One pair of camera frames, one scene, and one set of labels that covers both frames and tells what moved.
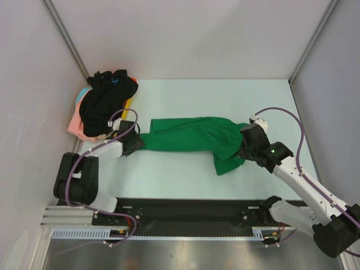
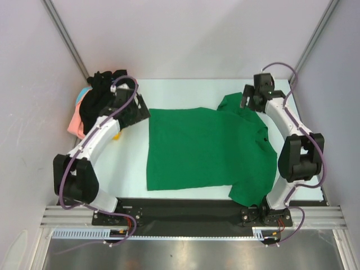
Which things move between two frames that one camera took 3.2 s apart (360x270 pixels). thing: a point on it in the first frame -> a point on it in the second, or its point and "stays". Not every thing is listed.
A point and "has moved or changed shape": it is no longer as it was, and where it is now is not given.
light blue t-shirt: [82, 93] stays
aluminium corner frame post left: [54, 16] stays
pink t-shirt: [76, 126] stays
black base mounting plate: [185, 212] stays
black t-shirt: [109, 91] stays
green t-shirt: [218, 136] has moved or changed shape
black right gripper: [248, 149] -> [247, 95]
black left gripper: [138, 143] -> [142, 113]
